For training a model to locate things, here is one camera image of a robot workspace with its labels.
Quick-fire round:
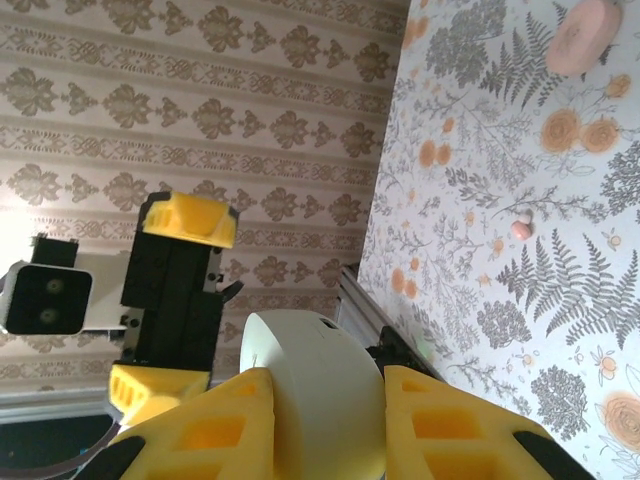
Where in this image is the pink earbud charging case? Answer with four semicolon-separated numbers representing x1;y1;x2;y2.
544;0;624;77

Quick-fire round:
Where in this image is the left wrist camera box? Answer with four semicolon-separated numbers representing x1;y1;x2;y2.
0;235;131;335

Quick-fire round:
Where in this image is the aluminium table edge rail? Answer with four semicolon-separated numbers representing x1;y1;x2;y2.
335;262;436;381

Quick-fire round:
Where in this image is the pink wireless earbud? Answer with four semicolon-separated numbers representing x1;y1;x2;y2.
512;210;535;241

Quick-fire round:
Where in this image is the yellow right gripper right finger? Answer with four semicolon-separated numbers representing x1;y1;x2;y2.
382;364;594;480

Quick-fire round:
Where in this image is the aluminium frame post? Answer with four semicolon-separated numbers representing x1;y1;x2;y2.
0;389;114;422

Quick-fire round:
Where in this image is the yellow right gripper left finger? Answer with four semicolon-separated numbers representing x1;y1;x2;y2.
89;367;280;480

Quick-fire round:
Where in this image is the pale green earbud charging case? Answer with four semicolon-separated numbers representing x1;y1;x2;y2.
238;308;389;480

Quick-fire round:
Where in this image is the floral patterned table cover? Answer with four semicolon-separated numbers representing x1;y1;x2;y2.
358;0;640;480

